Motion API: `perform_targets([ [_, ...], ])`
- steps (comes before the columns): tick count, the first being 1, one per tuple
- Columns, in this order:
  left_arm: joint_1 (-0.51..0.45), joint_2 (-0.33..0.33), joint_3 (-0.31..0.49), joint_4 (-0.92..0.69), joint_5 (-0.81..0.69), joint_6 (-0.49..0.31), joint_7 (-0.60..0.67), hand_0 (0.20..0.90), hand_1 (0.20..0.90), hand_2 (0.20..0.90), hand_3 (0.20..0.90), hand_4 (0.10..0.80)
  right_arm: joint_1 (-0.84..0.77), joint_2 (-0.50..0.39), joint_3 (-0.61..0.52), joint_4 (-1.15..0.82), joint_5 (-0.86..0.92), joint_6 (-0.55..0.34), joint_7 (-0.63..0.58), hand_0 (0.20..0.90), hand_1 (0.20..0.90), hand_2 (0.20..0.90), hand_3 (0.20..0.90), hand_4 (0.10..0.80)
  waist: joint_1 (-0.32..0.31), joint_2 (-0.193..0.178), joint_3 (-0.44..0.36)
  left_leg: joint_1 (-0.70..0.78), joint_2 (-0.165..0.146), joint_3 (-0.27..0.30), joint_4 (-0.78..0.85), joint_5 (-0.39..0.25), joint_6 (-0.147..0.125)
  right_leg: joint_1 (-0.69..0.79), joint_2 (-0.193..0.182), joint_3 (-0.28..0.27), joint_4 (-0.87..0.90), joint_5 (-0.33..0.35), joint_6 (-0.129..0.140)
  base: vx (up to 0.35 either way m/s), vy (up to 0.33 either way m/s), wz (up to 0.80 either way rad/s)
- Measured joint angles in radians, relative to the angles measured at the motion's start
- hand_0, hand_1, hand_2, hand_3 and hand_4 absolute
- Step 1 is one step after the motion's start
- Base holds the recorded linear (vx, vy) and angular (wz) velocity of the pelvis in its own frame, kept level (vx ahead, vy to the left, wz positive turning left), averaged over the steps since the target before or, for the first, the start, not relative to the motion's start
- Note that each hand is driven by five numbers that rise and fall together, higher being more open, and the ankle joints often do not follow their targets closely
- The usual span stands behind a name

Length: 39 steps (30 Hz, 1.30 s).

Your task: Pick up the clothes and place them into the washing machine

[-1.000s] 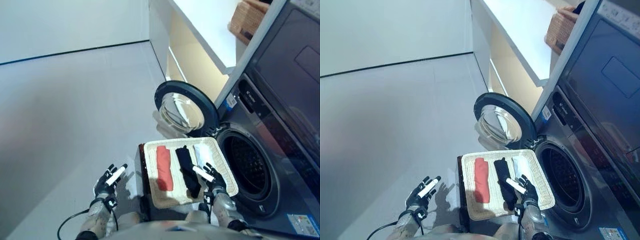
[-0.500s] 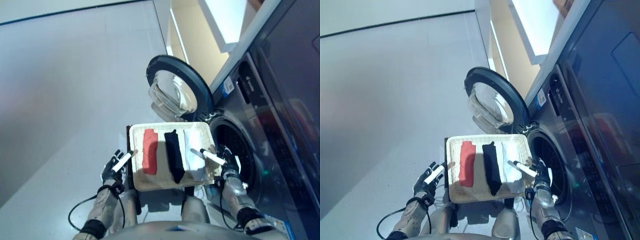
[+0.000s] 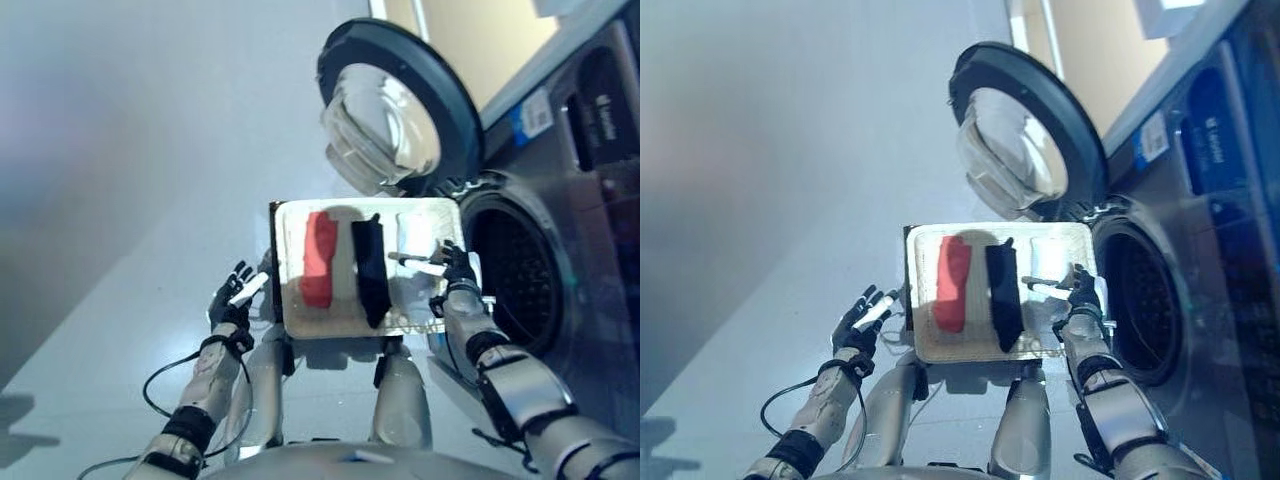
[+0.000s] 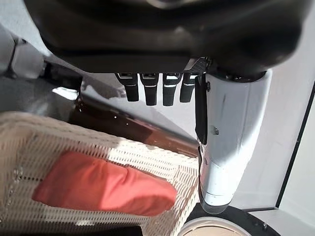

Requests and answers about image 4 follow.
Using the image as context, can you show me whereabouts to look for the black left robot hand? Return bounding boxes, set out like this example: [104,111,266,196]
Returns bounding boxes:
[23,0,305,214]

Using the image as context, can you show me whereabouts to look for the red cloth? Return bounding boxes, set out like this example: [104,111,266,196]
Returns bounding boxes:
[31,150,178,217]

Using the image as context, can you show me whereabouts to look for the round washing machine door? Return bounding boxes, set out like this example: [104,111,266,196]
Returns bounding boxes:
[179,206,315,236]

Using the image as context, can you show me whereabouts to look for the white wicker basket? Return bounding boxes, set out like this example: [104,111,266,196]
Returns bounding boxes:
[0,110,200,236]

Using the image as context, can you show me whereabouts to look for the silver left robot leg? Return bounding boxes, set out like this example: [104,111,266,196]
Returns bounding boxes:
[0,30,83,96]

